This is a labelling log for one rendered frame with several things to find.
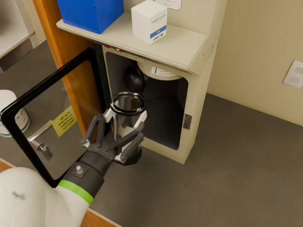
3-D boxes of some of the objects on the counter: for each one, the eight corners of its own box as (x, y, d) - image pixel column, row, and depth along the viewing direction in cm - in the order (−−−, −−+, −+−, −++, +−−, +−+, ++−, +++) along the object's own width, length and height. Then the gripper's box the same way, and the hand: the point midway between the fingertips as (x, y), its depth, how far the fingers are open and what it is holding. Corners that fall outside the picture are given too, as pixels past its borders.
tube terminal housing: (141, 93, 123) (131, -127, 63) (206, 119, 113) (268, -113, 54) (112, 132, 109) (64, -104, 49) (184, 165, 99) (233, -79, 40)
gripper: (125, 180, 62) (163, 111, 74) (52, 148, 68) (98, 89, 80) (128, 192, 68) (163, 126, 80) (61, 162, 74) (103, 105, 86)
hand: (127, 114), depth 79 cm, fingers closed on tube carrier, 9 cm apart
